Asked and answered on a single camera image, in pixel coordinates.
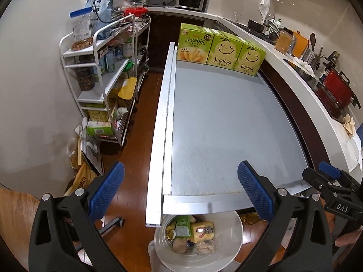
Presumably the white shopping bag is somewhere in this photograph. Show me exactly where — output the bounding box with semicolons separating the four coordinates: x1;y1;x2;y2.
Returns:
75;117;104;176

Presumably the green snack box fries picture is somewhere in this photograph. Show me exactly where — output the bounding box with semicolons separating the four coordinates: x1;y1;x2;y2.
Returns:
176;23;214;65

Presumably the white dish cloth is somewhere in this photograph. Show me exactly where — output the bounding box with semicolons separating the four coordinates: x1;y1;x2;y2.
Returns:
292;57;316;77

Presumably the yellow paper bag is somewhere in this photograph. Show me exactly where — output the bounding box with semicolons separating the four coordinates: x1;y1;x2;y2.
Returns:
118;77;138;100

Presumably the green face-print snack box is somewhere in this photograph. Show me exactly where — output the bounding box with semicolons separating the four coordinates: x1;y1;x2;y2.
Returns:
206;31;244;71
233;40;267;76

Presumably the metal kitchen faucet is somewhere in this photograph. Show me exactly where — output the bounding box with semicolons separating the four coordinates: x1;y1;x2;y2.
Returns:
264;13;281;34

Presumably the clear container blue lid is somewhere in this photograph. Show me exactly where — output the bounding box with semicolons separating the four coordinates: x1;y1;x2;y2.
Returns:
69;8;95;51

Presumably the small brown paper cup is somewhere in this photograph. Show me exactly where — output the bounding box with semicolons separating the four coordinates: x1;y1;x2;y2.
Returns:
172;236;189;255

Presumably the gold foil wrapper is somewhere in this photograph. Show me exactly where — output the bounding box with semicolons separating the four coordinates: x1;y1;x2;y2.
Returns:
241;214;259;226

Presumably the red cooking pot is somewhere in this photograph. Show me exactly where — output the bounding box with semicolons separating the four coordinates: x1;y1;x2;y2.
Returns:
316;68;359;117

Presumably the clear bag with brown paper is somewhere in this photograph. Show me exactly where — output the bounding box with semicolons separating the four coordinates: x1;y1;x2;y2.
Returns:
193;239;220;257

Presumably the grey chair base leg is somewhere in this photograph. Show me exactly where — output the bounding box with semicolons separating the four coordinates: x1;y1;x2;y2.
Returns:
99;216;125;237

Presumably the crumpled beige paper towel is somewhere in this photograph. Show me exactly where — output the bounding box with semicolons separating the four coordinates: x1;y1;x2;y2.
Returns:
343;115;356;138

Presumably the white metal rack trolley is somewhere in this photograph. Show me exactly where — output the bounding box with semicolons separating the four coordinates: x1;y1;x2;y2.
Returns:
59;14;151;147

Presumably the black induction hob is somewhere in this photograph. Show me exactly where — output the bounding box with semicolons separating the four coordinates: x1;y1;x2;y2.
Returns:
284;58;341;119

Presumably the white trash bin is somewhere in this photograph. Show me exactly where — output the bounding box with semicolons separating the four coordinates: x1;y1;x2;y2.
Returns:
153;210;244;272

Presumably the red lid food container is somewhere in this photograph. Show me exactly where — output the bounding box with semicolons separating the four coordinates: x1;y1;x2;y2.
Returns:
124;7;148;17

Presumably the steel utensil holder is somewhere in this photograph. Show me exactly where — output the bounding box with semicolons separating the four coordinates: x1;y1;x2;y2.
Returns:
301;48;321;70

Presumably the amber plastic container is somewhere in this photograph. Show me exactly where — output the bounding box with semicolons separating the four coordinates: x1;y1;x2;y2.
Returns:
275;31;293;54

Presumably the blue coffee bag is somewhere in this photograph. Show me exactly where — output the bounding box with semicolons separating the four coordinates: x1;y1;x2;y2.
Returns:
85;0;114;39

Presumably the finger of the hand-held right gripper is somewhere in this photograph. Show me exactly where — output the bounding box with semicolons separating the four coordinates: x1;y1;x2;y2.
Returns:
318;161;363;188
302;168;355;198

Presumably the hanging clear plastic bag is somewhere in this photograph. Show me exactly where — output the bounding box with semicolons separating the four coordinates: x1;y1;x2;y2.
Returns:
259;0;274;20

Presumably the wooden chair seat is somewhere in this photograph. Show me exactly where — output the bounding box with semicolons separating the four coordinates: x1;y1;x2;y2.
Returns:
0;187;40;250

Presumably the yellow foil wrapper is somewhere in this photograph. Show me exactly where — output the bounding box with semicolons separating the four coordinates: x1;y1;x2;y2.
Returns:
166;222;178;240

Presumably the green snack carton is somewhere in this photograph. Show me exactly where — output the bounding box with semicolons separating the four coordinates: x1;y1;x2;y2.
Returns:
86;109;114;136

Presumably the yellow cardboard box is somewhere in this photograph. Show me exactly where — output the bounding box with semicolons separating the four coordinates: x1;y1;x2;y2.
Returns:
189;221;215;244

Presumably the orange cutting board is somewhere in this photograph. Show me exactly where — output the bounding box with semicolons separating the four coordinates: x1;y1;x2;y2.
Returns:
292;31;309;58

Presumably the person's right hand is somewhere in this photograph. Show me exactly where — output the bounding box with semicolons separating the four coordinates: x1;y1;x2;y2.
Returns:
334;228;363;248

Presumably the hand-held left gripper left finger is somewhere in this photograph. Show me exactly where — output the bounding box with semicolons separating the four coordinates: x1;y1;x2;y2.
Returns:
28;161;127;272

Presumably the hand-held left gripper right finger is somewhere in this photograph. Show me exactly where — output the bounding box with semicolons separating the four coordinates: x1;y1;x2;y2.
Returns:
235;160;336;272

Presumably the green snack bag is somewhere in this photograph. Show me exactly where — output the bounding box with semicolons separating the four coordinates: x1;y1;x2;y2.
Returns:
173;215;192;238

